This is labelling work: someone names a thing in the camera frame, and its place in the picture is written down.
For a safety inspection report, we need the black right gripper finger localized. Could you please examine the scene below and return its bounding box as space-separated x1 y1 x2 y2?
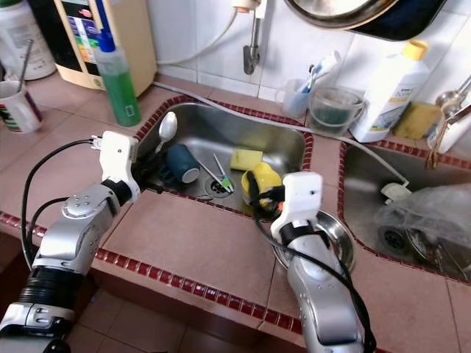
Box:
246 172 267 218

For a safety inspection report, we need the yellow plastic bowl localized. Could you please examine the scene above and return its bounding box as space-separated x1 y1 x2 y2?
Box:
241 162 284 207

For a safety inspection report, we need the blue plastic mug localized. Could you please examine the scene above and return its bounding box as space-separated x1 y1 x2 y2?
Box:
166 143 201 185

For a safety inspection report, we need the stainless steel bowl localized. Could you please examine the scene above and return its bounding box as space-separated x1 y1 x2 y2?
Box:
272 210 355 273

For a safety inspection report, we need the yellow dish sponge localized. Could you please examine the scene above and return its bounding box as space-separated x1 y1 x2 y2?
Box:
230 149 266 171

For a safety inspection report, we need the thin white plastic stick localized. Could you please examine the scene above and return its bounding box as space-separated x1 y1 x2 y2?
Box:
195 158 225 185

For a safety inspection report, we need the stainless steel sink basin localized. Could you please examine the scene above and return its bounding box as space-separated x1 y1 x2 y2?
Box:
136 96 314 218
339 140 471 284

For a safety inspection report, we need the green soap bottle blue cap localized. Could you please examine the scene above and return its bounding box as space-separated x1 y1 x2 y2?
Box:
96 29 142 127

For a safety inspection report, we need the beige water ioniser appliance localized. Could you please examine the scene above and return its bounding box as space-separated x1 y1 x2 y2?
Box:
37 0 157 93

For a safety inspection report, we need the white printed mug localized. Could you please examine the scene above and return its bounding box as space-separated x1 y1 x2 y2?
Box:
0 79 43 133

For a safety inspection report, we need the blue white toothbrush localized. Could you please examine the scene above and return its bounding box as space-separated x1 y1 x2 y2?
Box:
302 50 343 93

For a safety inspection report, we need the thin metal stirring spoon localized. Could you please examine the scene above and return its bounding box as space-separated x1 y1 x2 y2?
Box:
18 38 36 85

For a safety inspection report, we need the clear plastic bag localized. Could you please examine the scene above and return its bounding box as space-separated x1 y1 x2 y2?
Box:
374 184 471 265

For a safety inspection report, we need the white detergent bottle yellow cap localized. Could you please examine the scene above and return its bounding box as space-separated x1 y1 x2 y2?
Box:
350 39 431 144

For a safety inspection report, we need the white plastic jar green lid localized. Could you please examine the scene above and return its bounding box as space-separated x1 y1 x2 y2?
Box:
0 0 56 80

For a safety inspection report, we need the yellow scouring pad block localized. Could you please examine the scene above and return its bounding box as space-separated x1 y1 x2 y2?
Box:
392 101 442 140

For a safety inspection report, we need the hanging steel wok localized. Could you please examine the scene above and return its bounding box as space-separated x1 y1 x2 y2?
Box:
283 0 446 41

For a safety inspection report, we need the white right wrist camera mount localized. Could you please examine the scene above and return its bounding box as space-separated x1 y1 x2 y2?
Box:
271 171 323 240

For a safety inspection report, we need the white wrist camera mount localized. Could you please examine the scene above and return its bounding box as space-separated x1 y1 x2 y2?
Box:
271 171 323 240
99 131 141 203

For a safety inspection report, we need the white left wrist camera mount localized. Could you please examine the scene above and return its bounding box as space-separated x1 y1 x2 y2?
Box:
99 131 141 203

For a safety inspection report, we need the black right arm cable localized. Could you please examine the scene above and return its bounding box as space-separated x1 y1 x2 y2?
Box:
247 188 376 352

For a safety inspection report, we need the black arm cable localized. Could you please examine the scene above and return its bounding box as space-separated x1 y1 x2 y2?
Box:
21 138 107 269
247 188 376 352

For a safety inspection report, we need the curved beige wall hose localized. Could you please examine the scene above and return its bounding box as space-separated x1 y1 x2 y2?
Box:
158 7 244 65

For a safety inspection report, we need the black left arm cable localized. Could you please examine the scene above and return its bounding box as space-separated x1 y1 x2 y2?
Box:
21 138 107 269

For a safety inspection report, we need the steel wall tap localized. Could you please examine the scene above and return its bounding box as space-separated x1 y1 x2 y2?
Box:
241 0 266 76

